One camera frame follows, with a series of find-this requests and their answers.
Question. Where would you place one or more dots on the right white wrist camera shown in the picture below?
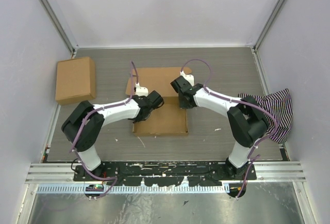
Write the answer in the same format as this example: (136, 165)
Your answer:
(188, 77)

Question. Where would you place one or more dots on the aluminium front rail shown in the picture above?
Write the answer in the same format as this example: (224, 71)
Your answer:
(266, 171)

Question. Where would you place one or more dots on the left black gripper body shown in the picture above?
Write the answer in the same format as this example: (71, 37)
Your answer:
(141, 118)

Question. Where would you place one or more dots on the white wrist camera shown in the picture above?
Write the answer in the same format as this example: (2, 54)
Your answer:
(141, 91)
(188, 77)

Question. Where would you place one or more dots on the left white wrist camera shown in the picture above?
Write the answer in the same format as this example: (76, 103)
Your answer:
(141, 91)

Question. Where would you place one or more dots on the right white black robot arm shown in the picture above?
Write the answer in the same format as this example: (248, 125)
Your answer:
(247, 121)

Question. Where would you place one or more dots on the slotted grey cable duct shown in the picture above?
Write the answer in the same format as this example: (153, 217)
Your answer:
(142, 189)

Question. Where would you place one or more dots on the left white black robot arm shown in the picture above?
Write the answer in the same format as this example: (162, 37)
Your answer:
(84, 124)

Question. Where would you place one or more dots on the folded brown cardboard box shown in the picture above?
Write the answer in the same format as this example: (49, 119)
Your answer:
(75, 81)

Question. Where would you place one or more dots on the brown cardboard box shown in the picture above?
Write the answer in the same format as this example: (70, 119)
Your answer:
(169, 119)
(75, 81)

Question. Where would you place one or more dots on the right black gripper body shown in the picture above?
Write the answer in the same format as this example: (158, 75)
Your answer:
(182, 104)

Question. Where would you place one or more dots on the purple striped cloth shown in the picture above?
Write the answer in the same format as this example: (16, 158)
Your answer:
(279, 105)

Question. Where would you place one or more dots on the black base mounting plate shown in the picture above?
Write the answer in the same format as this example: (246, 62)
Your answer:
(197, 173)

